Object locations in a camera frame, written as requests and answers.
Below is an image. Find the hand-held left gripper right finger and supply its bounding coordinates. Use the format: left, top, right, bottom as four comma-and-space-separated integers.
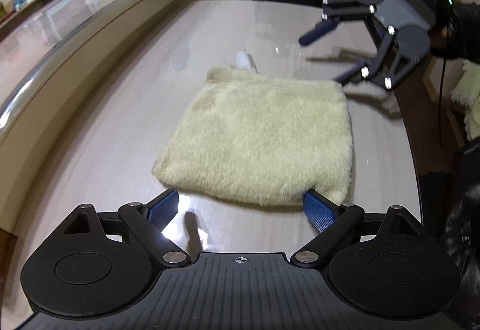
290, 191, 427, 271

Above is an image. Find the beige table with glass top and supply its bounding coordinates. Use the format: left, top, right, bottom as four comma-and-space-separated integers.
0, 0, 226, 241

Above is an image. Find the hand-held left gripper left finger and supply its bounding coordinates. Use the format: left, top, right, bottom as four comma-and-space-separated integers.
59, 189, 191, 271

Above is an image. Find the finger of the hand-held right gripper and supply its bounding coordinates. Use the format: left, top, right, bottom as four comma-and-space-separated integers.
298, 0, 376, 47
333, 26, 420, 91

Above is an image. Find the cream fluffy cloth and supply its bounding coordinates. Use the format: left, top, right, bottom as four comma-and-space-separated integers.
449, 60, 480, 141

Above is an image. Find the cream fluffy towel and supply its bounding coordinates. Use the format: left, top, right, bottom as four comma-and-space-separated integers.
151, 66, 355, 209

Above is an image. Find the person's right forearm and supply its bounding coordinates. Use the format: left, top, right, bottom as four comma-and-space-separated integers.
448, 2, 480, 65

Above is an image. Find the person's right hand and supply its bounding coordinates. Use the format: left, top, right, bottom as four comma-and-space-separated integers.
430, 27, 456, 58

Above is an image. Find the person's black jacket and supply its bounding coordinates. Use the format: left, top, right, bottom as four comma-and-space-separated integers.
418, 140, 480, 330

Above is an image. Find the black cable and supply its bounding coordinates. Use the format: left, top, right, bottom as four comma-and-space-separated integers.
436, 55, 448, 145

